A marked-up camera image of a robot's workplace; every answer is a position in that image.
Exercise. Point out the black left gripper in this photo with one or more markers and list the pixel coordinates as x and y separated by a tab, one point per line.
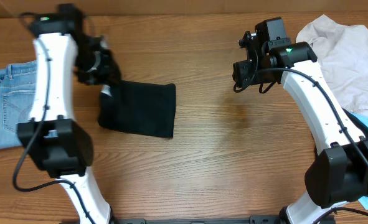
107	76

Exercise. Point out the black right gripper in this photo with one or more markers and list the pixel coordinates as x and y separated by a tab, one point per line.
241	72

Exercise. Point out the black t-shirt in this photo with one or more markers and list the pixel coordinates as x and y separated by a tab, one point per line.
138	108

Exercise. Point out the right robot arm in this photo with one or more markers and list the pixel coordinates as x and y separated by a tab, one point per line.
339	173

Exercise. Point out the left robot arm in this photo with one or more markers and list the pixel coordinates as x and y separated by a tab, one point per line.
52	137

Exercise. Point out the folded light blue jeans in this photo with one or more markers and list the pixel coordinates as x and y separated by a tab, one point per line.
17	90

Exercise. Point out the beige crumpled garment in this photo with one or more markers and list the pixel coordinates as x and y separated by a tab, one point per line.
342	53

